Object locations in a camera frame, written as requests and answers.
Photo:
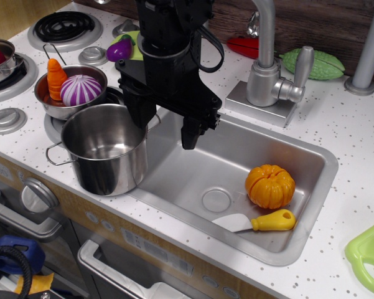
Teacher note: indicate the yellow cloth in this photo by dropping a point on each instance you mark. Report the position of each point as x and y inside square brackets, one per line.
[39, 283]

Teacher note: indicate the silver stove knob front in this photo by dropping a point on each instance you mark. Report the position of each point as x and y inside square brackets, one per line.
[11, 120]

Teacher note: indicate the silver toy faucet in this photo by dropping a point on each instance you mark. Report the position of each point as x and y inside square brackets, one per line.
[267, 96]

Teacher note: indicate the silver stove knob middle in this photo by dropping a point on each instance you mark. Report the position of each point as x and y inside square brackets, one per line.
[94, 56]

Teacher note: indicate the silver stove knob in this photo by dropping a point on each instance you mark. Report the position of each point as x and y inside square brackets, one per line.
[11, 120]
[124, 27]
[94, 56]

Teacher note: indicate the grey oven dial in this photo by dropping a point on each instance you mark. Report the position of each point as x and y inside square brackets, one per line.
[36, 197]

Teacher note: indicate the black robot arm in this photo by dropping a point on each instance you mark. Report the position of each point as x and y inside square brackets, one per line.
[170, 39]

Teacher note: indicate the yellow handled toy knife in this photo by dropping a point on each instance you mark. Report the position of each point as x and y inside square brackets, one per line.
[279, 220]

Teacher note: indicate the blue device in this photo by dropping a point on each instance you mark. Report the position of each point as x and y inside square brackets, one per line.
[18, 253]

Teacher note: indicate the steel bowl with handle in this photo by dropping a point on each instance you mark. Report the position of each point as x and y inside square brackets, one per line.
[57, 109]

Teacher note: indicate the grey dishwasher door handle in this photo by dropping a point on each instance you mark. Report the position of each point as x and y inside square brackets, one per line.
[86, 257]

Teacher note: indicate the red toy pepper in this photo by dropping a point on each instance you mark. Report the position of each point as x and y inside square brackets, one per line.
[248, 47]

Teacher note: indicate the purple toy eggplant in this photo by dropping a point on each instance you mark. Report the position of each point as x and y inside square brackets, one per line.
[122, 49]

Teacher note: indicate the grey vertical pole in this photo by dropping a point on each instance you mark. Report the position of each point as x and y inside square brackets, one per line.
[361, 83]

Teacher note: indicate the green toy bitter gourd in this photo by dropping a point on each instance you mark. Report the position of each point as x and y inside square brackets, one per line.
[325, 67]

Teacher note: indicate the grey oven door handle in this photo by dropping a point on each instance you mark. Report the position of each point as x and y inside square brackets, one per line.
[46, 231]

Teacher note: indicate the green toy plate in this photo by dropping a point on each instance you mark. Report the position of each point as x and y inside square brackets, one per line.
[137, 54]

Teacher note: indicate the orange toy carrot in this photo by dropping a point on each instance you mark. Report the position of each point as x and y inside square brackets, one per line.
[56, 76]

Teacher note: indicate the back left stove burner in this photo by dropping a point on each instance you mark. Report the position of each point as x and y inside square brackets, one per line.
[65, 31]

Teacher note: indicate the silver stove knob back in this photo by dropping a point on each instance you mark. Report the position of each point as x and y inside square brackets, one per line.
[124, 27]

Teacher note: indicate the large steel pot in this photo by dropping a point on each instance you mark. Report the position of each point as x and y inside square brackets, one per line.
[108, 152]

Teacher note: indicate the small steel pot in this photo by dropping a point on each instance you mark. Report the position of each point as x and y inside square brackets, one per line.
[13, 61]

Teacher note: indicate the silver sink basin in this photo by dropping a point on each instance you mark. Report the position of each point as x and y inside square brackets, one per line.
[200, 185]

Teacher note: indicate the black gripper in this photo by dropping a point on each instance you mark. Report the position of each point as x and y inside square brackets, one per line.
[169, 78]

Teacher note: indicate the orange toy pumpkin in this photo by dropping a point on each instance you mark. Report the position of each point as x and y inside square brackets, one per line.
[270, 186]

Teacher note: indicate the light green cutting board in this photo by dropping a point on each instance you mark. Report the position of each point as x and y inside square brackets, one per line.
[360, 251]

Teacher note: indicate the purple white toy onion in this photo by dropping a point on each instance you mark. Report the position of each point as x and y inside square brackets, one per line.
[80, 89]

